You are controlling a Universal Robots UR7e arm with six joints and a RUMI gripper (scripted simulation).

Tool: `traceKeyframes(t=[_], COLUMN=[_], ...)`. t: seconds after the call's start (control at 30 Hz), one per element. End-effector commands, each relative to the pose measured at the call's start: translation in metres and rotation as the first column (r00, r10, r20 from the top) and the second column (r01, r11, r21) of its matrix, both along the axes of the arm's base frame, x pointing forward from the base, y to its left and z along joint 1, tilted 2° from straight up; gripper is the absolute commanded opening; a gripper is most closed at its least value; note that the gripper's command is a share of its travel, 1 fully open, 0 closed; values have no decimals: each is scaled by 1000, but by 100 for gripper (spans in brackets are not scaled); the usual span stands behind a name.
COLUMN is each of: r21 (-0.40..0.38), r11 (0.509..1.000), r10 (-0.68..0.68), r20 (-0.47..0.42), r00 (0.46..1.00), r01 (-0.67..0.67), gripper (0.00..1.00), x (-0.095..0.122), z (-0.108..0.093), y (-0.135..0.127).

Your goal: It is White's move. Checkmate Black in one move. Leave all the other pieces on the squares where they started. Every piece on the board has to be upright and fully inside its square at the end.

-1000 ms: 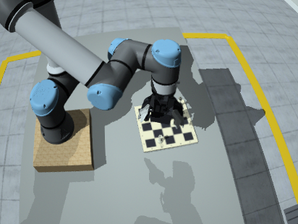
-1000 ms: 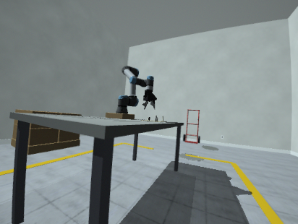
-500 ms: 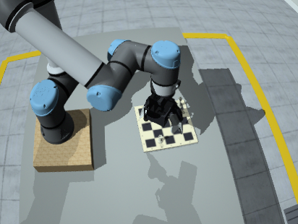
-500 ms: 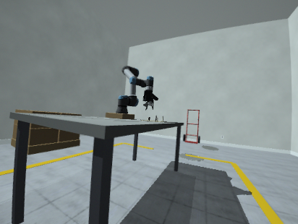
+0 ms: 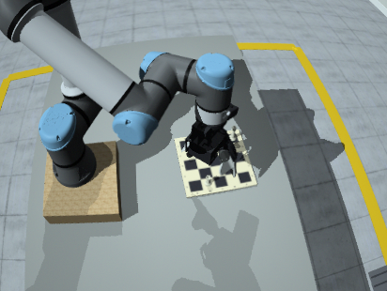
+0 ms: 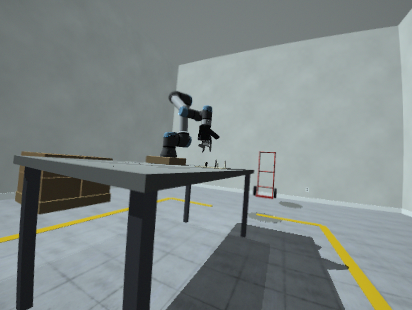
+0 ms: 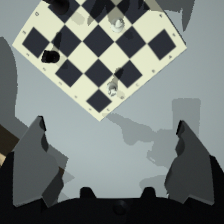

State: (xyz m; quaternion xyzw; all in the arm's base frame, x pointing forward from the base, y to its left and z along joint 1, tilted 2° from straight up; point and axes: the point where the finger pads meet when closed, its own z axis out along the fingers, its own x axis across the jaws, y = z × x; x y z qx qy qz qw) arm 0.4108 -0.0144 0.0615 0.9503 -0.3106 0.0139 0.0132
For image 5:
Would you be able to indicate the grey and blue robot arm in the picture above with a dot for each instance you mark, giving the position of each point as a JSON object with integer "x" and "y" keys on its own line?
{"x": 137, "y": 109}

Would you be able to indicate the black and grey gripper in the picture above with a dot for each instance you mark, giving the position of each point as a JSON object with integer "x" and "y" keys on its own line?
{"x": 206, "y": 146}

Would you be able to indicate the black and white chessboard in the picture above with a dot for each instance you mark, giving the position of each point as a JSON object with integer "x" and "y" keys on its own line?
{"x": 194, "y": 171}

